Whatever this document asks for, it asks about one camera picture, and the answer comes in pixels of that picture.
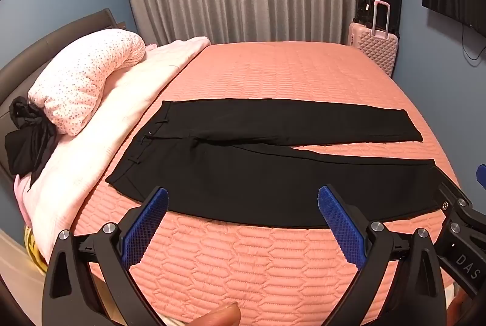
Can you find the person's left hand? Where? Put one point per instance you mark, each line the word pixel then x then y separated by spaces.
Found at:
pixel 222 316

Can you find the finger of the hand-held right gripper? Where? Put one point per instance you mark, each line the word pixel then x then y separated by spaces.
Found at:
pixel 453 193
pixel 481 178

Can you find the pink suitcase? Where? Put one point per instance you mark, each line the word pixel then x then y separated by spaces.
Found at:
pixel 374 49

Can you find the black crumpled cloth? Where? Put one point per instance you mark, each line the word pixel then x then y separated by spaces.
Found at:
pixel 26 144

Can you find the black pants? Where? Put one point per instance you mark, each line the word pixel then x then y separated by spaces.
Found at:
pixel 265 189

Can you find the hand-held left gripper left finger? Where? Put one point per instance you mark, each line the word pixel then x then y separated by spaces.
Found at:
pixel 146 223

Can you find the yellow object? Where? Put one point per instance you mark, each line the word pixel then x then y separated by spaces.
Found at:
pixel 32 250

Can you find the light pink blanket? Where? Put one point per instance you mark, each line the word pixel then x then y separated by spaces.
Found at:
pixel 125 98

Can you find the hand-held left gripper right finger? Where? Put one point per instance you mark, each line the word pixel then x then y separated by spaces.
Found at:
pixel 340 223

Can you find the salmon quilted bedspread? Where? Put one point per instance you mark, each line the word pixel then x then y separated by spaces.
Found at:
pixel 265 75

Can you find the pink floral pillow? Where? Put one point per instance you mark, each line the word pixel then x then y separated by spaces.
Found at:
pixel 83 75

